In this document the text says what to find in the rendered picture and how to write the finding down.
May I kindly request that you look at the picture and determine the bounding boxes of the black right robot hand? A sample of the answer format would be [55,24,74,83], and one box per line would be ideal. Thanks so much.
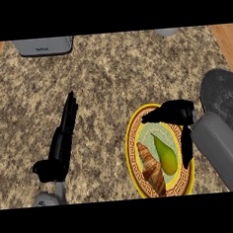
[139,98,200,174]

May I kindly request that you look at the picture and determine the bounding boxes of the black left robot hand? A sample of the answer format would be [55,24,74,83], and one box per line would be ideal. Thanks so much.
[26,90,86,186]

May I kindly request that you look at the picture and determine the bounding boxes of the green pear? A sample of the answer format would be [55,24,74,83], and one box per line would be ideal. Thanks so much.
[149,130,180,178]

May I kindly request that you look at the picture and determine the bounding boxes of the yellow rimmed patterned plate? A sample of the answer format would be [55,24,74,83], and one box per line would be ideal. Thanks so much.
[120,100,197,200]

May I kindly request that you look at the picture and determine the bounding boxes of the dark grey pan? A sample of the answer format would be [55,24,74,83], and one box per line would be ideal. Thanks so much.
[197,67,233,147]

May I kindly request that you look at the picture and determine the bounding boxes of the brown croissant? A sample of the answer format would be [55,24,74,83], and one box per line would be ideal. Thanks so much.
[135,139,168,198]

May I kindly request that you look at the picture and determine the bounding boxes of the pale grey object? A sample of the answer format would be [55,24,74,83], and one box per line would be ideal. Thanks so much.
[153,28,180,39]

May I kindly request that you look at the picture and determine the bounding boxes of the grey appliance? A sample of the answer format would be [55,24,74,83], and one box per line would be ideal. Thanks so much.
[11,36,76,59]

